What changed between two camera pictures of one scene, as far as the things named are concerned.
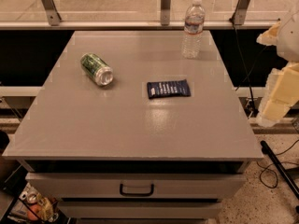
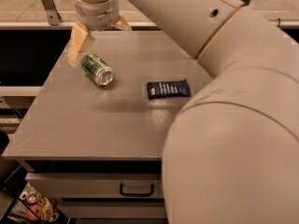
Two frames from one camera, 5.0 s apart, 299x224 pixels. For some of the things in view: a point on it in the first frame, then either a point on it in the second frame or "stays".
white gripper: [290, 39] -> [97, 13]
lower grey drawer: [136, 210] stays
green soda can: [96, 69] stays
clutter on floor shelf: [33, 206] stays
